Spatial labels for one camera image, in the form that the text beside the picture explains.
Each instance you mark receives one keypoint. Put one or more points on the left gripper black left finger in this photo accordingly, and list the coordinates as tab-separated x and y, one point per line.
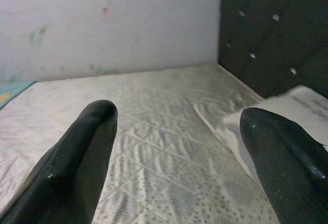
64	162

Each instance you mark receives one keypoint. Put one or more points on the dark tufted headboard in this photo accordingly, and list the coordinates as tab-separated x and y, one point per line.
276	29

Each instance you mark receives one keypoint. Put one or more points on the white pillow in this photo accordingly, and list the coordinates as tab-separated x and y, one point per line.
307	106

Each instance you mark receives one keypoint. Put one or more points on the grey quilted mattress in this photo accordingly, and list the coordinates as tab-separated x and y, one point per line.
153	131

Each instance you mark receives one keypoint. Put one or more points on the teal blanket with colourful shapes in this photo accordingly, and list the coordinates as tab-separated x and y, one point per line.
10	92

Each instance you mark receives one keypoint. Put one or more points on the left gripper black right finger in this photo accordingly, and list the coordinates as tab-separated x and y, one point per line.
287	162

